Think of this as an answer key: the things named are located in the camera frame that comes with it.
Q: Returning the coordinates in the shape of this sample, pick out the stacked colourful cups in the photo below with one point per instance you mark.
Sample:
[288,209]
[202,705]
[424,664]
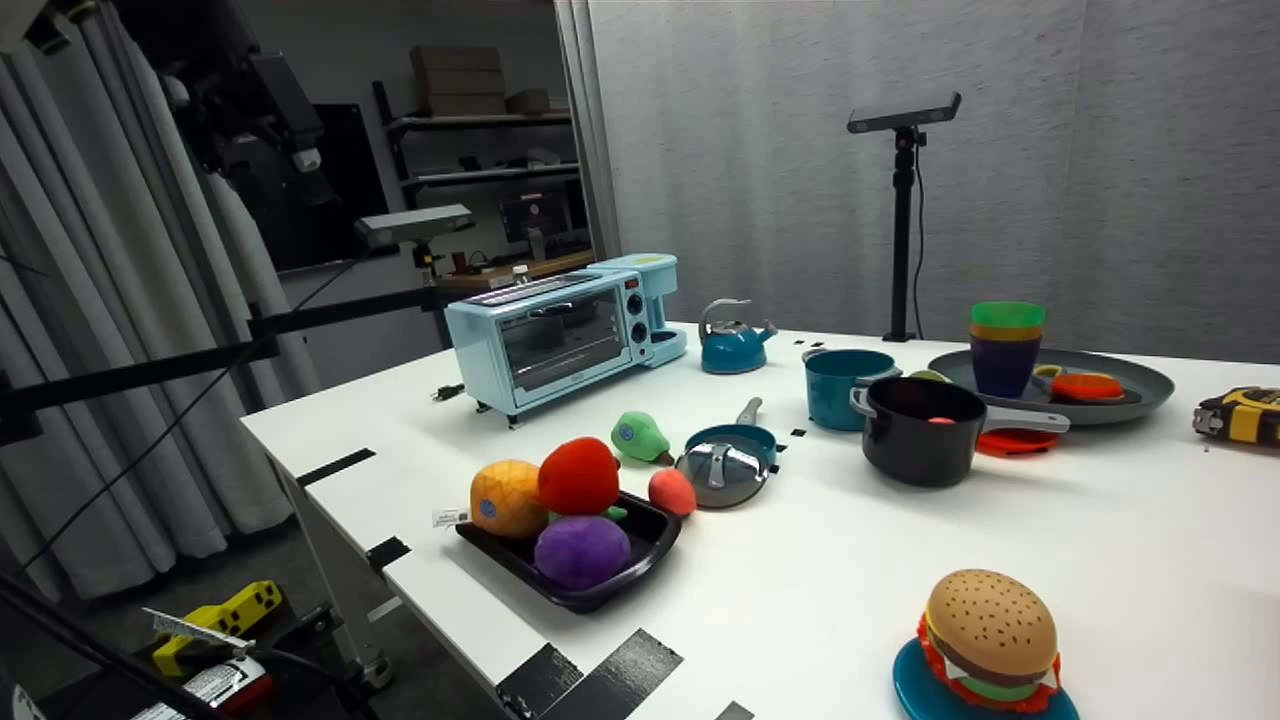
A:
[1006,340]

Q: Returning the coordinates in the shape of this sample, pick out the camera on left stand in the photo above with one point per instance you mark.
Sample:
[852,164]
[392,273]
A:
[391,231]

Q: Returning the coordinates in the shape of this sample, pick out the yellow black tool on floor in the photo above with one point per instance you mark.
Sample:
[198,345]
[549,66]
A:
[204,626]

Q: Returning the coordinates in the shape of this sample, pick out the red toy spatula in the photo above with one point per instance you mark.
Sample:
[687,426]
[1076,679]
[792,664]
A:
[1022,435]

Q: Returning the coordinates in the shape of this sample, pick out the orange toy on plate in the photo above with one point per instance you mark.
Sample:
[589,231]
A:
[1087,388]

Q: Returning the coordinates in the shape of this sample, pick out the small teal plate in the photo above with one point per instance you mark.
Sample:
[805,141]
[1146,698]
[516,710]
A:
[925,698]

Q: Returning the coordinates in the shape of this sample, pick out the light blue toy toaster oven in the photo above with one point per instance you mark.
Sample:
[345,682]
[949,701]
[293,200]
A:
[539,340]

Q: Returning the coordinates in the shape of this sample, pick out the red plush apple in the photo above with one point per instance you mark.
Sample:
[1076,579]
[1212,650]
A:
[578,476]

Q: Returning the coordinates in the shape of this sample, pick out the black toy pot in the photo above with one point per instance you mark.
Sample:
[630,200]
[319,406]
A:
[916,431]

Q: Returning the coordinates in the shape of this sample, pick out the purple plush fruit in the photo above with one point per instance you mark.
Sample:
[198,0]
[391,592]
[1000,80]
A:
[583,550]

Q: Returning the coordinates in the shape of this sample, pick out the teal toy pot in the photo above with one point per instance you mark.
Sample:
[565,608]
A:
[832,376]

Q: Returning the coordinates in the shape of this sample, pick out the glass pan lid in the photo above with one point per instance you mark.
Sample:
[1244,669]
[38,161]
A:
[722,472]

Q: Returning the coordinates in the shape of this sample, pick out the background storage shelf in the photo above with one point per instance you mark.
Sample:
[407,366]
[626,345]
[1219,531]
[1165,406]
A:
[508,158]

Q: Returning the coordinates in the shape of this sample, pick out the black rectangular tray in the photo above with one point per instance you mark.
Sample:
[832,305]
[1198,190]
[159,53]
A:
[648,531]

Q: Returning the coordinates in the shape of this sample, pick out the green plush pear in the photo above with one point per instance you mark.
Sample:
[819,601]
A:
[636,439]

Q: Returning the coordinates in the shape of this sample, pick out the grey round plate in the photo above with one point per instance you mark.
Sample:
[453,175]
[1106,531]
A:
[1146,388]

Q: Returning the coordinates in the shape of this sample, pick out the teal toy kettle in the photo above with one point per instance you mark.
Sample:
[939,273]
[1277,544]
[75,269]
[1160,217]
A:
[731,345]

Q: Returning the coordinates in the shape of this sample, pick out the small orange plush fruit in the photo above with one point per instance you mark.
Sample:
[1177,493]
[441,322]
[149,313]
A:
[674,493]

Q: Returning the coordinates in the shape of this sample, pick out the teal frying pan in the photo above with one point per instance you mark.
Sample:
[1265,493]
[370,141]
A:
[746,435]

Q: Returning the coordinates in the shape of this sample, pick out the black camera stand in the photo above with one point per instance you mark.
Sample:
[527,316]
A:
[908,133]

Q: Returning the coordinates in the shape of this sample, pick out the plush hamburger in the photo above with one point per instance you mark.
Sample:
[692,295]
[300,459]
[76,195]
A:
[989,641]

